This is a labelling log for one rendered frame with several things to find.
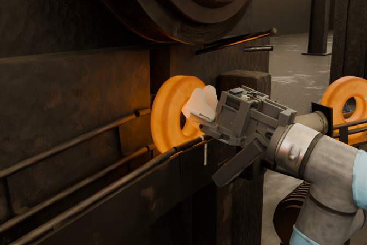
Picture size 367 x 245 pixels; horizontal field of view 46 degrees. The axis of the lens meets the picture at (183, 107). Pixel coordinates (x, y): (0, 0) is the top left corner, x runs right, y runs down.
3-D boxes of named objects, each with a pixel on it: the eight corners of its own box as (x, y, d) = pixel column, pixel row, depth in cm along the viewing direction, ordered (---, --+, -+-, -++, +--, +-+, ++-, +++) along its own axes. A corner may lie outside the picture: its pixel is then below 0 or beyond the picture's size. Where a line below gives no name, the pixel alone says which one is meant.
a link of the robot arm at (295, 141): (311, 168, 70) (291, 184, 63) (285, 156, 72) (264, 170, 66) (326, 127, 67) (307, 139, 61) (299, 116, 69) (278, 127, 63)
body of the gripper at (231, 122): (240, 83, 75) (303, 109, 69) (228, 127, 78) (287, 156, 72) (217, 89, 69) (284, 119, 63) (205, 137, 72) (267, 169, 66)
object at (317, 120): (281, 138, 103) (280, 114, 101) (313, 131, 106) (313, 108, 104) (295, 145, 97) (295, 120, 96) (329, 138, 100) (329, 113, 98)
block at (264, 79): (212, 173, 101) (214, 72, 96) (229, 163, 108) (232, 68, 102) (253, 183, 95) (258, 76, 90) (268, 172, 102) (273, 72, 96)
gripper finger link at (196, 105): (184, 77, 77) (226, 96, 72) (177, 107, 79) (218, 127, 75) (173, 79, 75) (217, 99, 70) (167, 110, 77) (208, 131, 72)
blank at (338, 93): (336, 149, 108) (345, 153, 104) (307, 104, 102) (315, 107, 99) (379, 108, 109) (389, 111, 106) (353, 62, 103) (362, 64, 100)
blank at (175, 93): (143, 86, 72) (159, 87, 70) (195, 66, 84) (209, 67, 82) (154, 171, 76) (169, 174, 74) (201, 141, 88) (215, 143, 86)
